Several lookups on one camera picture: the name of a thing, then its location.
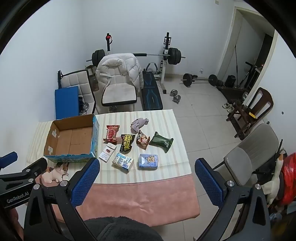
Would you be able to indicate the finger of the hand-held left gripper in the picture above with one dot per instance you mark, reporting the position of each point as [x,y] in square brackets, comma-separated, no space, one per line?
[9,159]
[34,168]

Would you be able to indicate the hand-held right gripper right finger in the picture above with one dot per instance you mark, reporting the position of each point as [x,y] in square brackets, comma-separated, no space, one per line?
[208,183]

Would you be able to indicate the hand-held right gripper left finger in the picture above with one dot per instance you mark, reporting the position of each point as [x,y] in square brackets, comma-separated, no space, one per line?
[85,183]

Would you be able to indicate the white cigarette box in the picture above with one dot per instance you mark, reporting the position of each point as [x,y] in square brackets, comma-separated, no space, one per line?
[107,151]

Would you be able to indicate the cardboard box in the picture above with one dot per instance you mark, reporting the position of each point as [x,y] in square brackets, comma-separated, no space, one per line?
[69,139]

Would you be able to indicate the purple cloth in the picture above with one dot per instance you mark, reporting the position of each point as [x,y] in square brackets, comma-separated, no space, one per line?
[138,124]

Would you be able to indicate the cat plush toy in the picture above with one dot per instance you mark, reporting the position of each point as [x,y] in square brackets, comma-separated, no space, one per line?
[55,173]

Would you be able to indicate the grey folding chair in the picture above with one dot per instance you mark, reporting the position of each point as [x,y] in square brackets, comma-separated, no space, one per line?
[238,162]

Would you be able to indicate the striped tablecloth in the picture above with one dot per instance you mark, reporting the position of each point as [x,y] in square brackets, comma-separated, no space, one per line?
[171,166]

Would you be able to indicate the white blue carton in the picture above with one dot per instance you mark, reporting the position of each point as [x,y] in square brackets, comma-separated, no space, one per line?
[122,161]

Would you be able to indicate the red snack packet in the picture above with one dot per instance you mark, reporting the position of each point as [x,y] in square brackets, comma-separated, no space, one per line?
[112,133]

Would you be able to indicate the black wipes packet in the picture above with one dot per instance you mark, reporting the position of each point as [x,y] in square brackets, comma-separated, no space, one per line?
[126,143]

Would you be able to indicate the person's dark fleece clothing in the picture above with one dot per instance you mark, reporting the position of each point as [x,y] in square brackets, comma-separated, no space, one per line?
[122,229]

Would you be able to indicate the green foil packet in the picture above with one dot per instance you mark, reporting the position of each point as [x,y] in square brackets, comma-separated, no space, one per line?
[160,141]

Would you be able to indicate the light blue tissue pack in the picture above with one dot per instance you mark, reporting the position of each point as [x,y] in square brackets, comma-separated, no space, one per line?
[148,161]

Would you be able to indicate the white goose plush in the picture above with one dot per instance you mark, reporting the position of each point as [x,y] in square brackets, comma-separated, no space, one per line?
[275,180]

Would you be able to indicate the orange snack packet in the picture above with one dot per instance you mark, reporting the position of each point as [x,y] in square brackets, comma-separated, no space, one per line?
[142,139]

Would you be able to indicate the shiny metal disc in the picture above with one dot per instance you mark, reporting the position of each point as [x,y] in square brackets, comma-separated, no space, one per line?
[84,108]

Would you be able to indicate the white shoe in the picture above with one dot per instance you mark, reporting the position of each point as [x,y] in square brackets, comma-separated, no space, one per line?
[225,105]
[230,109]

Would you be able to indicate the red plastic bag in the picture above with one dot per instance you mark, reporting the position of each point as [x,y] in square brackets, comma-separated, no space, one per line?
[289,176]

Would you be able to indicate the chrome dumbbell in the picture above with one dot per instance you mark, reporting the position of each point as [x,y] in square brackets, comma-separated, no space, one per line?
[177,98]
[173,92]

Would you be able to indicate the beige padded chair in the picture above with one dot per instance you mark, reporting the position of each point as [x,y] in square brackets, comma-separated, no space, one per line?
[118,95]

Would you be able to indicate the white quilted chair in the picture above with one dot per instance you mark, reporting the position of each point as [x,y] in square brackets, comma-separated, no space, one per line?
[74,80]

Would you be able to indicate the dark wooden chair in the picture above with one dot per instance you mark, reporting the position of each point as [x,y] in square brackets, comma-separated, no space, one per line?
[261,97]

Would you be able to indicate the brown water jug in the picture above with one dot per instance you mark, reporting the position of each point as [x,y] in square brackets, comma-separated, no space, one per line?
[93,80]

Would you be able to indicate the black weight bench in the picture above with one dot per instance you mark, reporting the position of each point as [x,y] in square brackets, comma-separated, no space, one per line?
[151,95]

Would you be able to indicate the short barbell with black plates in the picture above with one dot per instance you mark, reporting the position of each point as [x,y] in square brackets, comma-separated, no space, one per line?
[187,80]

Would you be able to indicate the white puffer jacket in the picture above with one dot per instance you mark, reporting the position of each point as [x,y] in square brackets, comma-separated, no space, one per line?
[120,67]

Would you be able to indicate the white weight rack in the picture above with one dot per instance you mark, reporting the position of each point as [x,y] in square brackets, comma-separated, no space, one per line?
[164,68]

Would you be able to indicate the long barbell with black plates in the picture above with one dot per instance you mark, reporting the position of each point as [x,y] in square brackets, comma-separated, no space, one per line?
[173,55]

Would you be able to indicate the white door frame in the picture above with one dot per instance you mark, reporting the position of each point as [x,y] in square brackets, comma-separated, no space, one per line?
[231,34]

